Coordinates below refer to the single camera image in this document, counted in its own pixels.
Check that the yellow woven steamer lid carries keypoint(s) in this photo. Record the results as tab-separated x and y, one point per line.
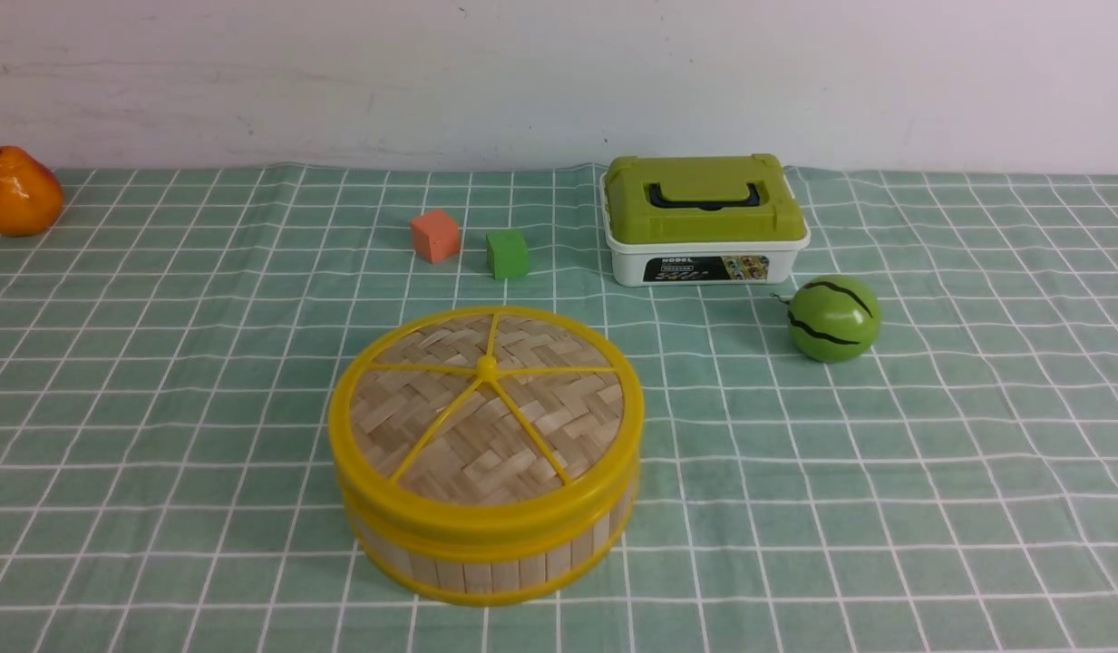
487	423

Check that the orange toy pear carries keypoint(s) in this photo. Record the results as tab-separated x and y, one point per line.
31	197

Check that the green foam cube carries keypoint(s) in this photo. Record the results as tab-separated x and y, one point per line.
507	254

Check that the yellow bamboo steamer base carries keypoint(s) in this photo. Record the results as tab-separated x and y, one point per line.
501	570

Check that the green toy watermelon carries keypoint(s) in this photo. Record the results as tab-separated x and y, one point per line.
833	318

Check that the green checkered tablecloth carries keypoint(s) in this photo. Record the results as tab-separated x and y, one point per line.
167	355

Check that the green lidded white box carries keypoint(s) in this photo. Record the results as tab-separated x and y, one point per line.
701	220

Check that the orange foam cube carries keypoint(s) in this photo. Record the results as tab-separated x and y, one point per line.
435	236

